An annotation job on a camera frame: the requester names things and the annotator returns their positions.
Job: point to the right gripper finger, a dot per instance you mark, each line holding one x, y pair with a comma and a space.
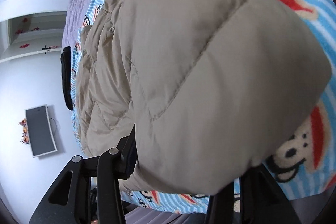
128, 155

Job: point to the beige puffer jacket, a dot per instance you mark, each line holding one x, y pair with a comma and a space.
209, 87

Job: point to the folded black garment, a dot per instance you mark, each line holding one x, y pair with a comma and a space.
65, 60

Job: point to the purple quilted bedspread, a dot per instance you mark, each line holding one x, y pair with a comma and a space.
76, 11

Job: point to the blue striped monkey blanket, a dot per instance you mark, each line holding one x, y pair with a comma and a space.
312, 172

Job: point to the wall mounted monitor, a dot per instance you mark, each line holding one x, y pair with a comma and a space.
39, 129

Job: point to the white wall shelf niche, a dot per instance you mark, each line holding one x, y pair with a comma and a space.
31, 35

